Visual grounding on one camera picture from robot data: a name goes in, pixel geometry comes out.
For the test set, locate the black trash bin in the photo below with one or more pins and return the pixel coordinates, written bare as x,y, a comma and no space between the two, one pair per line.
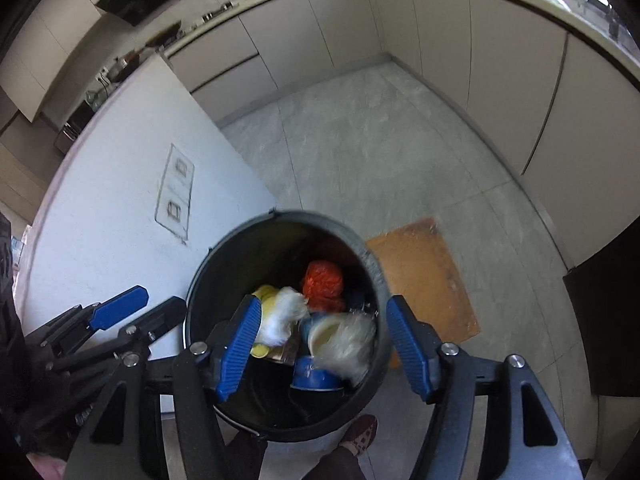
240,260

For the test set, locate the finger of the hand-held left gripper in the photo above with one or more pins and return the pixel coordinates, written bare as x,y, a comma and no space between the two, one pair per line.
120,307
160,317

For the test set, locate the blue white patterned paper cup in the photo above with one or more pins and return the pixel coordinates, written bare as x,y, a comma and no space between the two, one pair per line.
320,335

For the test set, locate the yellow cloth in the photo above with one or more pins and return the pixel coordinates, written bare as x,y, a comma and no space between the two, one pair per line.
265,295

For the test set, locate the beige upper cabinets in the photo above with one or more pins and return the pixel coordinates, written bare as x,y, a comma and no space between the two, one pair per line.
45,45

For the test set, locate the white table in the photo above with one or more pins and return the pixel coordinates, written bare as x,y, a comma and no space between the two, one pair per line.
125,170

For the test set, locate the dark red shoe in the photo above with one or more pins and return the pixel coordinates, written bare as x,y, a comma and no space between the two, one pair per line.
360,432

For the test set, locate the person's left leg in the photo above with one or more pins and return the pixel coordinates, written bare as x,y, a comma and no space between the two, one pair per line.
247,457

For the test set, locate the blue paper bowl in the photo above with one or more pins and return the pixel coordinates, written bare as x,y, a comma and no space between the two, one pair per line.
315,377

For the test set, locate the black built-in appliance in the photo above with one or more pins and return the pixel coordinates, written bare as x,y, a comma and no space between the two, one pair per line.
610,320

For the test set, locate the gas stove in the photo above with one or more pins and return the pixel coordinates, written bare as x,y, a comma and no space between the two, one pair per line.
217,12

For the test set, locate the white socket plate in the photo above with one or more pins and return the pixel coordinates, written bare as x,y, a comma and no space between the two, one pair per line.
175,195

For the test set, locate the person's leg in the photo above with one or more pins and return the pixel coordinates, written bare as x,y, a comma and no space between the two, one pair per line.
332,465
247,457

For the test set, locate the beige base cabinets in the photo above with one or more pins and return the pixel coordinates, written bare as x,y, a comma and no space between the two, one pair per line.
450,35

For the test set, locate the clear plastic bag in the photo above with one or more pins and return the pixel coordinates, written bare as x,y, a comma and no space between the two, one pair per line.
357,345

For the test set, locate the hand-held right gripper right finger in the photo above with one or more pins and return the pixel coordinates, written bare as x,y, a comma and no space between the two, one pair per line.
410,350

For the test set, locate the red plastic bag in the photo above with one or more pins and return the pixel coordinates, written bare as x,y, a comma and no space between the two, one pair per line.
322,282

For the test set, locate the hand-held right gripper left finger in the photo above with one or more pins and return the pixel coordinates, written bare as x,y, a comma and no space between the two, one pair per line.
240,350

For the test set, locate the person's right leg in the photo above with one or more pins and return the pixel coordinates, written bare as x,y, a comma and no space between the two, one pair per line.
332,465

